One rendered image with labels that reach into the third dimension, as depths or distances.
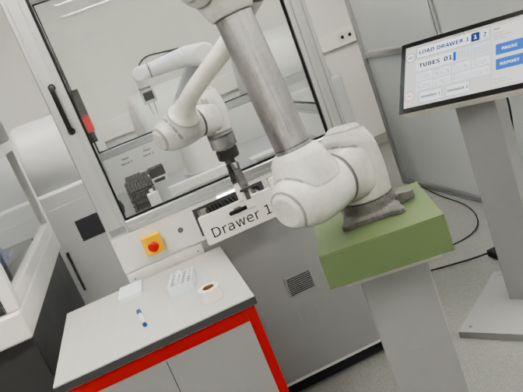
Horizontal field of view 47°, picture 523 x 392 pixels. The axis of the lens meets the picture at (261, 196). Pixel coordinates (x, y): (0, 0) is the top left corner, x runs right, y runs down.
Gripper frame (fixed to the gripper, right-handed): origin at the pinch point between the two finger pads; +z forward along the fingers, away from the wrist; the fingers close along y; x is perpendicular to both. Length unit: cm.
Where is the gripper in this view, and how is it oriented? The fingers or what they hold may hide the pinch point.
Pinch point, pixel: (246, 201)
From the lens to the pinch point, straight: 210.5
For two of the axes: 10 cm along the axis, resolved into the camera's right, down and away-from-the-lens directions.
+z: 3.5, 9.0, 2.5
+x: -9.1, 3.9, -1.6
